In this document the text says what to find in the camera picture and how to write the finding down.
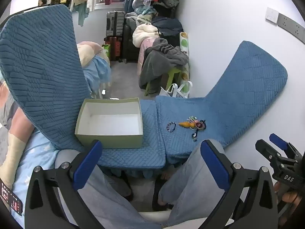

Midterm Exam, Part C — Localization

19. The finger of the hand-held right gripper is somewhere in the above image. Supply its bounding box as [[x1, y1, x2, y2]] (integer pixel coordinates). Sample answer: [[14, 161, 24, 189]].
[[269, 134, 302, 159], [255, 139, 279, 170]]

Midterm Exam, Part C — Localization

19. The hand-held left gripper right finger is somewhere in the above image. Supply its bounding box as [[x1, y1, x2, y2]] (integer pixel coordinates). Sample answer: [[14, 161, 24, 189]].
[[200, 139, 279, 229]]

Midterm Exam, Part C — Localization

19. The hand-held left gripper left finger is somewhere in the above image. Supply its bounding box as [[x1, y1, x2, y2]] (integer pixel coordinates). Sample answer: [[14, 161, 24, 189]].
[[24, 139, 105, 229]]

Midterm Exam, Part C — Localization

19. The green cardboard box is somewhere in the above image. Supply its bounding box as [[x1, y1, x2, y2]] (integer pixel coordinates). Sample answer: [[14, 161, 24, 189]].
[[75, 97, 144, 149]]

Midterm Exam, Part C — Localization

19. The person's right hand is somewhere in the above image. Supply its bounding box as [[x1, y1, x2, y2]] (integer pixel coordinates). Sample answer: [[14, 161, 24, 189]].
[[274, 181, 303, 210]]

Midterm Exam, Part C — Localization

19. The person's right leg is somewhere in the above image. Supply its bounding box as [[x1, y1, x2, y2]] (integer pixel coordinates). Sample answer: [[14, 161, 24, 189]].
[[158, 139, 227, 229]]

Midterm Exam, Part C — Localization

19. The person's leg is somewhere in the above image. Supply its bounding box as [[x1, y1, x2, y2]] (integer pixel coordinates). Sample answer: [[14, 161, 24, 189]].
[[54, 148, 165, 229], [158, 139, 227, 229]]

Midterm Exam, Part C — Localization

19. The person's left leg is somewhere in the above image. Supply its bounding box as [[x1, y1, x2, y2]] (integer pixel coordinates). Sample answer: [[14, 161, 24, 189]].
[[54, 148, 165, 229]]

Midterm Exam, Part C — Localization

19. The light blue bed sheet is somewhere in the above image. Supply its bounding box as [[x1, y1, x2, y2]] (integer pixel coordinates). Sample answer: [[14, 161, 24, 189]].
[[10, 56, 112, 229]]

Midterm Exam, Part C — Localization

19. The black slipper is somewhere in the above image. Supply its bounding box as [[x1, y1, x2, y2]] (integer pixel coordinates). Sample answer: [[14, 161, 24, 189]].
[[152, 182, 176, 212]]

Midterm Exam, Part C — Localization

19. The blue textured blanket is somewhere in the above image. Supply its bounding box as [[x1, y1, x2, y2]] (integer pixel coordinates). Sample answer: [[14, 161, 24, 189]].
[[155, 40, 288, 165]]

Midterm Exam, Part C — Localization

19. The black strip with red lights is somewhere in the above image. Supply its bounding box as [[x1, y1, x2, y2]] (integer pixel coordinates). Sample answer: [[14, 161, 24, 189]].
[[0, 178, 23, 217]]

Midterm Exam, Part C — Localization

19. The white paper bag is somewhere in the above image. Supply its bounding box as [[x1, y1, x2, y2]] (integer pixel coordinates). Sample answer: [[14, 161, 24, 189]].
[[159, 83, 179, 99]]

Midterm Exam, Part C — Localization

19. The green plastic stool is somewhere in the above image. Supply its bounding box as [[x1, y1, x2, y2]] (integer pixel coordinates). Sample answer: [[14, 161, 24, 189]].
[[144, 67, 183, 97]]

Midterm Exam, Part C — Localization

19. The blue quilted sofa cushion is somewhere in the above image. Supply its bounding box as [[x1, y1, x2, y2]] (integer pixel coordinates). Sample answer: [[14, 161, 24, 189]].
[[0, 4, 166, 172]]

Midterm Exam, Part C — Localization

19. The grey fleece blanket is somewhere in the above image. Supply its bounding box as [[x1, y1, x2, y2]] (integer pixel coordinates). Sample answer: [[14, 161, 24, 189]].
[[139, 38, 190, 90]]

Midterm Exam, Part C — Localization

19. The red suitcase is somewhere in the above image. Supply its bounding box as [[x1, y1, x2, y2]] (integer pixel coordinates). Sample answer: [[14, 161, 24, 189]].
[[104, 36, 124, 62]]

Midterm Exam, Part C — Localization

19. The pink quilt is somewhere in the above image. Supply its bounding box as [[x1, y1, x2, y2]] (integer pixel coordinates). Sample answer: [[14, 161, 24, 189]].
[[137, 38, 156, 75]]

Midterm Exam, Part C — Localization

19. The black suitcase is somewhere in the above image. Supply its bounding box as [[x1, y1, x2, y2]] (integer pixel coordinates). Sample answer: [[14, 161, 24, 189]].
[[122, 24, 140, 64]]

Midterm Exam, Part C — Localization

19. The rolled mat with coloured dots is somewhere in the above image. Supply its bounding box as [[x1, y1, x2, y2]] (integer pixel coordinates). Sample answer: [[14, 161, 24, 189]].
[[178, 31, 191, 98]]

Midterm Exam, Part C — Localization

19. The cream fluffy blanket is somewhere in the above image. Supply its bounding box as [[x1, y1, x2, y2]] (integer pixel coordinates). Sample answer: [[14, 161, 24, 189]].
[[132, 24, 160, 48]]

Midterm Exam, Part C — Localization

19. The silver grey suitcase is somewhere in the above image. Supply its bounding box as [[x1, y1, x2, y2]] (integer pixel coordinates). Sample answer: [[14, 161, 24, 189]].
[[106, 11, 126, 39]]

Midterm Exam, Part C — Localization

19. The pile of folded clothes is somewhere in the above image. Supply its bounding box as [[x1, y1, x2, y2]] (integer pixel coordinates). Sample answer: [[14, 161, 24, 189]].
[[126, 0, 184, 44]]

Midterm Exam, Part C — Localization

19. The grey wall socket strip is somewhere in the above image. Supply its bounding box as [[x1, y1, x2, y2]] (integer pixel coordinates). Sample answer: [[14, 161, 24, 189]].
[[276, 13, 305, 43]]

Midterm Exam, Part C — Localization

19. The white wall switch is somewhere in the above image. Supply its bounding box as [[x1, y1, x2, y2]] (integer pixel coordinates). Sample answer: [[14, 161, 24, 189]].
[[265, 7, 279, 24]]

